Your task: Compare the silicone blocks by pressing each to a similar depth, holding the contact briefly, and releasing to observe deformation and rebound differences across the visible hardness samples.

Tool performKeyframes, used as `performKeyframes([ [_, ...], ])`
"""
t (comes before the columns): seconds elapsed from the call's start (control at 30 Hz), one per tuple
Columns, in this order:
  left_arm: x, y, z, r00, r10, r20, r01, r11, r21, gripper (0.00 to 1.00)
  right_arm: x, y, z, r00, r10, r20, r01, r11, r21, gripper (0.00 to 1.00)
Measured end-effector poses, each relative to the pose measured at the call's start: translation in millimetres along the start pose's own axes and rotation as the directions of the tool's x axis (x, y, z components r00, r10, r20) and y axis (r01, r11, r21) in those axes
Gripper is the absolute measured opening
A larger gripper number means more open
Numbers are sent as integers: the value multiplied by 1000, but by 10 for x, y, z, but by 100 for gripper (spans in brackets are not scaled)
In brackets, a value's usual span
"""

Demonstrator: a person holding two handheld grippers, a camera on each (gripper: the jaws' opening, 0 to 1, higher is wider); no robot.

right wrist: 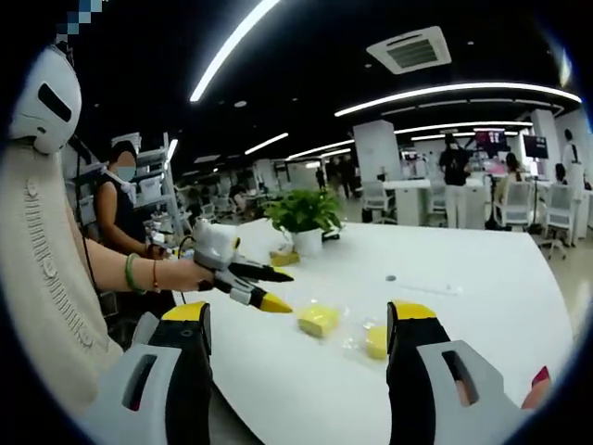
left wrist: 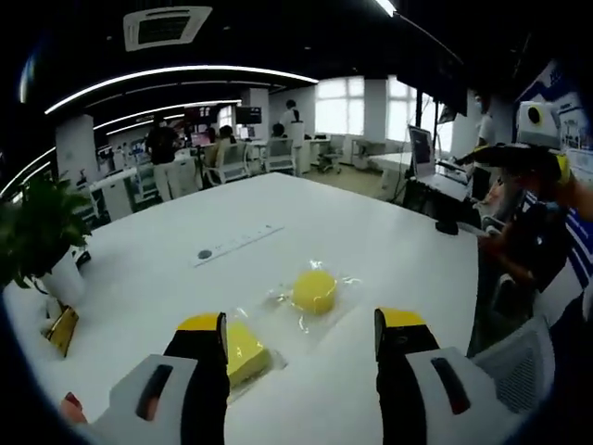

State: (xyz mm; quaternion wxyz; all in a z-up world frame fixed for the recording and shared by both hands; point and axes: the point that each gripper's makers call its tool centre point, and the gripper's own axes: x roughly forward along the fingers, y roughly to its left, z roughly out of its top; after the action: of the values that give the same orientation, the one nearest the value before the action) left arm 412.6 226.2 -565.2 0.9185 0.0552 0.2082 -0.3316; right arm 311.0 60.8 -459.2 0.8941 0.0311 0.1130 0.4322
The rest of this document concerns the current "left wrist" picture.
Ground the square yellow silicone block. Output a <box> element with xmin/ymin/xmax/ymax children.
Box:
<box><xmin>225</xmin><ymin>321</ymin><xmax>272</xmax><ymax>388</ymax></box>

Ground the black wall monitor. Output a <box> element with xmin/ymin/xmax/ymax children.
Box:
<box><xmin>234</xmin><ymin>106</ymin><xmax>263</xmax><ymax>126</ymax></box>

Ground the potted green plant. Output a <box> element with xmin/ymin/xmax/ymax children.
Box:
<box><xmin>0</xmin><ymin>173</ymin><xmax>95</xmax><ymax>305</ymax></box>

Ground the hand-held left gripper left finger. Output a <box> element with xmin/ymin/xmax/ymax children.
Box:
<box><xmin>87</xmin><ymin>311</ymin><xmax>231</xmax><ymax>445</ymax></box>

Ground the clear plastic wrapper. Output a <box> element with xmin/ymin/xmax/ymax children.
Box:
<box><xmin>221</xmin><ymin>305</ymin><xmax>289</xmax><ymax>401</ymax></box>
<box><xmin>265</xmin><ymin>259</ymin><xmax>363</xmax><ymax>336</ymax></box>

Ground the person's left hand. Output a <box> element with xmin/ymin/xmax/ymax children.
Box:
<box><xmin>59</xmin><ymin>391</ymin><xmax>88</xmax><ymax>426</ymax></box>

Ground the round yellow silicone block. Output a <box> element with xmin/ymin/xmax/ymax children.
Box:
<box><xmin>291</xmin><ymin>270</ymin><xmax>339</xmax><ymax>317</ymax></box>

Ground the ceiling air conditioner unit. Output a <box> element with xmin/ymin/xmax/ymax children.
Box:
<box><xmin>122</xmin><ymin>5</ymin><xmax>214</xmax><ymax>53</ymax></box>

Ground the white mesh office chair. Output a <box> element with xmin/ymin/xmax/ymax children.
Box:
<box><xmin>471</xmin><ymin>314</ymin><xmax>558</xmax><ymax>414</ymax></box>

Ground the curved ceiling light strip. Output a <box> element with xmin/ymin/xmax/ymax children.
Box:
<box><xmin>44</xmin><ymin>65</ymin><xmax>321</xmax><ymax>115</ymax></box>

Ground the blue white wall poster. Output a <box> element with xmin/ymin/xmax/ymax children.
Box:
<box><xmin>527</xmin><ymin>59</ymin><xmax>593</xmax><ymax>184</ymax></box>

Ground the desktop monitor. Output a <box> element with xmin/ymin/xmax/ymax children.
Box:
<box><xmin>408</xmin><ymin>123</ymin><xmax>437</xmax><ymax>180</ymax></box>

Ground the yellow tissue box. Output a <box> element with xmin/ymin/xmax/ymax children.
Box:
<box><xmin>44</xmin><ymin>303</ymin><xmax>81</xmax><ymax>359</ymax></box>

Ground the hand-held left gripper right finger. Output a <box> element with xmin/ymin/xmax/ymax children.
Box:
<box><xmin>373</xmin><ymin>307</ymin><xmax>516</xmax><ymax>445</ymax></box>

